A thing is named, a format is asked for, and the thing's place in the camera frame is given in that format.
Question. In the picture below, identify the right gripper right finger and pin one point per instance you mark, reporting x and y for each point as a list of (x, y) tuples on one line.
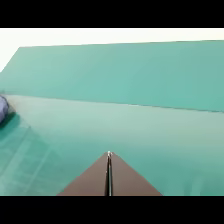
[(128, 181)]

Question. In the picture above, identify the purple garment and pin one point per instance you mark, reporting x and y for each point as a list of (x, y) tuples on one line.
[(2, 110)]

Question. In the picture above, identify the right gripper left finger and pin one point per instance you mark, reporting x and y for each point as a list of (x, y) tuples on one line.
[(91, 181)]

